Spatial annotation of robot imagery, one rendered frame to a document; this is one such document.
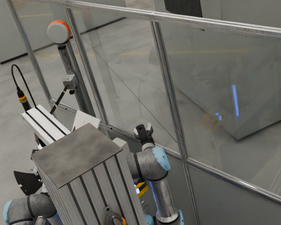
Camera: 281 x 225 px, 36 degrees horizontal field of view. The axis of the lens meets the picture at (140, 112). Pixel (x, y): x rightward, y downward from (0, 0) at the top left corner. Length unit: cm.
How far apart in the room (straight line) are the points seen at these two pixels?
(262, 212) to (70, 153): 157
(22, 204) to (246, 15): 262
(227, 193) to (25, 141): 336
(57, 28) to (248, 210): 174
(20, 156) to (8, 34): 318
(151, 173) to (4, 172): 350
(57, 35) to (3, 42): 508
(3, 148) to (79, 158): 429
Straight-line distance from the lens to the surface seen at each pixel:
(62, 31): 301
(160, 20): 237
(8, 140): 583
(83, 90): 321
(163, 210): 215
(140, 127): 239
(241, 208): 288
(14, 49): 815
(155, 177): 198
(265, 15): 413
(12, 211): 226
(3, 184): 511
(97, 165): 141
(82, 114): 304
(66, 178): 140
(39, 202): 223
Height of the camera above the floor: 288
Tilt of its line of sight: 32 degrees down
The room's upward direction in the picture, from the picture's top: 15 degrees counter-clockwise
